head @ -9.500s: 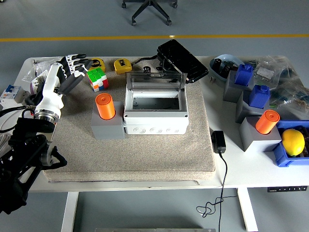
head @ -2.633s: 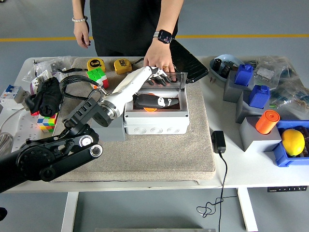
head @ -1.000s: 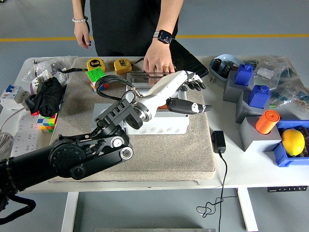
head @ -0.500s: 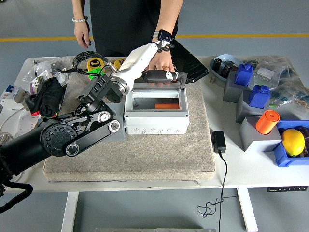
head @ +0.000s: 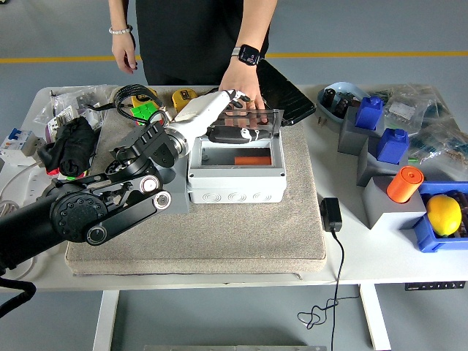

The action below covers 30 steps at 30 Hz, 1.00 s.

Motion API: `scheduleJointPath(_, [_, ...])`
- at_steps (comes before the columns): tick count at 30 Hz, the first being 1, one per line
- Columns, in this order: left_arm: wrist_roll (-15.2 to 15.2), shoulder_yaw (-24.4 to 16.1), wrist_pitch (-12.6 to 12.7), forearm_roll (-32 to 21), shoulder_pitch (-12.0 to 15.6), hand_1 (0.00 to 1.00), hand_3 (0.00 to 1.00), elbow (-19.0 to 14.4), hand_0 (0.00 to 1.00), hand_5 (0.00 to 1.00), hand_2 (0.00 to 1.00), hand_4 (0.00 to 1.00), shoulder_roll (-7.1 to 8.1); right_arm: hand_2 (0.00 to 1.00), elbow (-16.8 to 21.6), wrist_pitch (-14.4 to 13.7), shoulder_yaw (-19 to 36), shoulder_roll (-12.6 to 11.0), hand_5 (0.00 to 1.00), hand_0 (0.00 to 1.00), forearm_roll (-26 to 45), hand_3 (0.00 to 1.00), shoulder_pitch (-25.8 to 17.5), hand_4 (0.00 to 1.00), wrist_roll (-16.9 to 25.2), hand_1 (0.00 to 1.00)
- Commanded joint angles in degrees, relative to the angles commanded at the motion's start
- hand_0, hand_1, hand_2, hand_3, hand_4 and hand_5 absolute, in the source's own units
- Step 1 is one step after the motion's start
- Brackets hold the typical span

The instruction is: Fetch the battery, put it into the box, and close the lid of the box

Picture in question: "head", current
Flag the yellow tape measure black face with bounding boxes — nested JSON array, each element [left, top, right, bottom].
[[131, 91, 160, 109]]

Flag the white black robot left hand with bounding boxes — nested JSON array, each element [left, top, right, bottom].
[[166, 88, 273, 146]]

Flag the orange cylinder battery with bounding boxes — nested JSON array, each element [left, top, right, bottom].
[[386, 165, 425, 204], [233, 156, 272, 166]]

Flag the clear bags of small parts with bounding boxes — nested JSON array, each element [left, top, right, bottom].
[[34, 85, 110, 143]]

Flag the grey junction box clear lid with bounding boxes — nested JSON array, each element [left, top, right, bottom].
[[186, 107, 287, 205]]

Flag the black cloth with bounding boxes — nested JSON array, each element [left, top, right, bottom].
[[37, 116, 99, 178]]

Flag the black table control panel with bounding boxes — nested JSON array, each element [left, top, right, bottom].
[[404, 280, 467, 292]]

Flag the person's right hand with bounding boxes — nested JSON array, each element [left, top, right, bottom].
[[111, 31, 139, 75]]

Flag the blue storage bin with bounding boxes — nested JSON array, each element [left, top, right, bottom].
[[413, 181, 468, 254]]

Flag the grey-brown mat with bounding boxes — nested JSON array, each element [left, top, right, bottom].
[[65, 86, 328, 277]]

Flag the black wrist strap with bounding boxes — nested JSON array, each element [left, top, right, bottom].
[[84, 102, 120, 113]]

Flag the black adapter cord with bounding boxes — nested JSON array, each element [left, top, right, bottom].
[[296, 228, 361, 351]]

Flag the light blue bowl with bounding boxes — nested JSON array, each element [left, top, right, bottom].
[[316, 81, 372, 127]]

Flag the black smartwatch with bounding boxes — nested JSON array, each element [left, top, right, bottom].
[[230, 44, 261, 67]]

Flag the white table leg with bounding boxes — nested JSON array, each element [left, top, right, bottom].
[[358, 284, 391, 350], [91, 290, 120, 351]]

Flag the clear bag of electronic parts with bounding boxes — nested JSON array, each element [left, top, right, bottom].
[[405, 116, 468, 182], [376, 83, 445, 129]]

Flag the black power adapter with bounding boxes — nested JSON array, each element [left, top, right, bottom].
[[319, 197, 344, 233]]

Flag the white cable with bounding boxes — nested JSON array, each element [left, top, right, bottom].
[[0, 162, 43, 216]]

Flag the white circuit breaker blue lever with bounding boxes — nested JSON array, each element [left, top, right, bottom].
[[0, 127, 37, 164]]

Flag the person's left hand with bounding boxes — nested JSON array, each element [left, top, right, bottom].
[[218, 58, 266, 110]]

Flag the black flat ribbed device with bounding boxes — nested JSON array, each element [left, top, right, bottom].
[[255, 59, 317, 127]]

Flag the grey holder block with hole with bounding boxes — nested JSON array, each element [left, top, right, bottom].
[[156, 160, 191, 214]]

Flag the person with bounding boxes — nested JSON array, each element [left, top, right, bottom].
[[135, 0, 271, 87]]

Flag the blue plastic block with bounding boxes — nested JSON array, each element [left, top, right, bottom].
[[376, 127, 410, 165], [355, 96, 384, 131]]

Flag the white power strip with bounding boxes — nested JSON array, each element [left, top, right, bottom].
[[14, 170, 59, 200]]

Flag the yellow lemon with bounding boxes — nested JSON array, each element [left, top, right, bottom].
[[426, 195, 463, 237]]

